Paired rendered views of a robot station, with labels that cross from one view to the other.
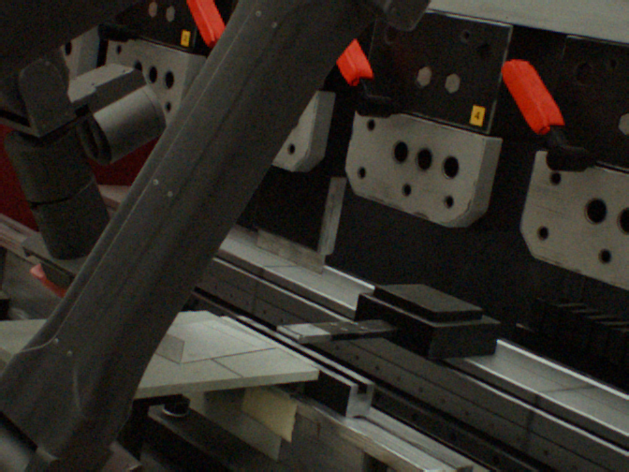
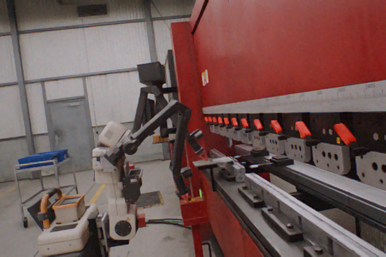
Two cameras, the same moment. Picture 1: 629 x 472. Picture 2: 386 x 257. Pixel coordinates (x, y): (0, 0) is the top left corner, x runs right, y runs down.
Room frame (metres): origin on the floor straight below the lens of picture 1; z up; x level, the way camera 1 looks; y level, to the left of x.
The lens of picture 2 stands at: (-0.68, -1.08, 1.39)
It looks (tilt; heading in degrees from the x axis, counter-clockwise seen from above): 3 degrees down; 36
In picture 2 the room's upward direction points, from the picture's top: 7 degrees counter-clockwise
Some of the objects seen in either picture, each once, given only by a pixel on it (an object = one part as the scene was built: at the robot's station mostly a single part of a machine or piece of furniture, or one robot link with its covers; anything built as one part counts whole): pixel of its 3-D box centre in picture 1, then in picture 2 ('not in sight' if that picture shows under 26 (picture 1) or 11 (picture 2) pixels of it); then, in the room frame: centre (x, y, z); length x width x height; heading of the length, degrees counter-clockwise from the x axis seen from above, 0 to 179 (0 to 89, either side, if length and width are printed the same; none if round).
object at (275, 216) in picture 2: not in sight; (279, 222); (0.42, -0.63, 0.89); 0.30 x 0.05 x 0.03; 43
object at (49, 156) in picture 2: not in sight; (40, 161); (1.36, 3.46, 0.92); 0.50 x 0.36 x 0.18; 135
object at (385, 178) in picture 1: (453, 116); (232, 124); (1.06, -0.10, 1.26); 0.15 x 0.09 x 0.17; 43
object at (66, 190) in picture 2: not in sight; (49, 186); (1.49, 3.57, 0.47); 0.90 x 0.66 x 0.95; 45
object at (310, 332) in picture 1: (379, 320); (249, 153); (1.30, -0.09, 1.01); 0.26 x 0.12 x 0.05; 133
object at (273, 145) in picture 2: not in sight; (280, 131); (0.48, -0.65, 1.26); 0.15 x 0.09 x 0.17; 43
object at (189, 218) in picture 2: not in sight; (192, 206); (0.81, 0.14, 0.75); 0.20 x 0.16 x 0.18; 44
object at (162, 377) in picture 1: (147, 351); (211, 161); (1.09, 0.13, 1.00); 0.26 x 0.18 x 0.01; 133
